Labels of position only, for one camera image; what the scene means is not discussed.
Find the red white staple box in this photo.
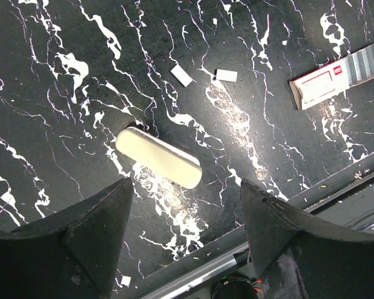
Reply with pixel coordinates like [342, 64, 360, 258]
[289, 59, 350, 110]

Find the staple strip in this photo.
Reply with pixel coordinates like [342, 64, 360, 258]
[342, 44, 374, 87]

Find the small staple piece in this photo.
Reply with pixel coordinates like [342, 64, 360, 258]
[170, 64, 193, 87]

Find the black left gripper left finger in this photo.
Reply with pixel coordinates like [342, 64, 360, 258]
[0, 178, 133, 298]

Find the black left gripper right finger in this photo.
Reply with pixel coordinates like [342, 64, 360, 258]
[240, 179, 374, 298]

